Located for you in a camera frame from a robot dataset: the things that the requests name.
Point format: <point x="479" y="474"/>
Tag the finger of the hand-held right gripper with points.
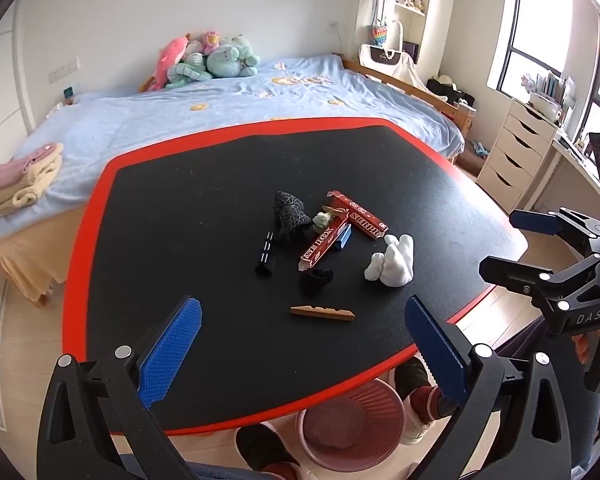
<point x="530" y="221"/>
<point x="510" y="270"/>

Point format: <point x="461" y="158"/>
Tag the notched wooden strip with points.
<point x="322" y="313"/>

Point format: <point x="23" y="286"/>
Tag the white wall switch panel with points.
<point x="64" y="71"/>

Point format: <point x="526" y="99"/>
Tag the beige bed skirt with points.
<point x="35" y="255"/>

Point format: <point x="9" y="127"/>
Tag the white tote bag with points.
<point x="382" y="57"/>

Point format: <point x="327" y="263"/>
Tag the small teal wall device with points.
<point x="68" y="93"/>

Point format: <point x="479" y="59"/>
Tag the green and white sock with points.
<point x="321" y="221"/>

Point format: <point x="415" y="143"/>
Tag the green striped plush toy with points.
<point x="190" y="69"/>

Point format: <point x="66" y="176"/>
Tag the pink plastic waste bin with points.
<point x="360" y="405"/>

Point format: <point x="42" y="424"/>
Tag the black table with red edge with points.
<point x="205" y="185"/>

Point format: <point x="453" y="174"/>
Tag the person's right hand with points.
<point x="581" y="350"/>

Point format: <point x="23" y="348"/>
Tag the row of books and stationery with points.
<point x="555" y="90"/>

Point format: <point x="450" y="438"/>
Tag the small pink yellow doll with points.
<point x="210" y="40"/>

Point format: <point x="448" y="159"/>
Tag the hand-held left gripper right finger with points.
<point x="437" y="345"/>

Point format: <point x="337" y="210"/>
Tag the folded pink towel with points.
<point x="10" y="172"/>

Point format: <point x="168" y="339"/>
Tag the small black box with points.
<point x="265" y="260"/>
<point x="411" y="51"/>

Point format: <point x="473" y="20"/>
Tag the colourful knitted bag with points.
<point x="378" y="35"/>

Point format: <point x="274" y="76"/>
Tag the long red printed box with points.
<point x="322" y="245"/>

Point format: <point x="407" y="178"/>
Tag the small blue box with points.
<point x="345" y="237"/>

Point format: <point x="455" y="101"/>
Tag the white desk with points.
<point x="575" y="160"/>

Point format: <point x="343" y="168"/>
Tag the small black sock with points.
<point x="316" y="281"/>

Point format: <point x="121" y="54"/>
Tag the person's right leg grey trousers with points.
<point x="522" y="342"/>

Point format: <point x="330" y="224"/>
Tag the straw hat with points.
<point x="442" y="80"/>

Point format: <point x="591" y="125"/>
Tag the pink plush toy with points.
<point x="172" y="57"/>

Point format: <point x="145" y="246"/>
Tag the small black box on shelf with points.
<point x="411" y="51"/>

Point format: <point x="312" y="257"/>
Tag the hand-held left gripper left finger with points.
<point x="172" y="345"/>

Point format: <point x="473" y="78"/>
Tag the person's leg grey trousers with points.
<point x="215" y="474"/>
<point x="522" y="342"/>

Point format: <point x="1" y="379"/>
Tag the person's left leg grey trousers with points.
<point x="215" y="474"/>

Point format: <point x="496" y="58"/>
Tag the white drawer unit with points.
<point x="517" y="152"/>

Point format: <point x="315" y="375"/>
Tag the black patterned sock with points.
<point x="287" y="215"/>

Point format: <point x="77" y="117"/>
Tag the brown floor mat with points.
<point x="467" y="161"/>

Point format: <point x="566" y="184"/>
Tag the dark framed window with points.
<point x="540" y="20"/>

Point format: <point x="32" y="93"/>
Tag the black bag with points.
<point x="452" y="94"/>

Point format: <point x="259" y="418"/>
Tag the teal bear plush toy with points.
<point x="232" y="55"/>

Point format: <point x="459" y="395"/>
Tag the person's right foot in slipper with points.
<point x="422" y="400"/>

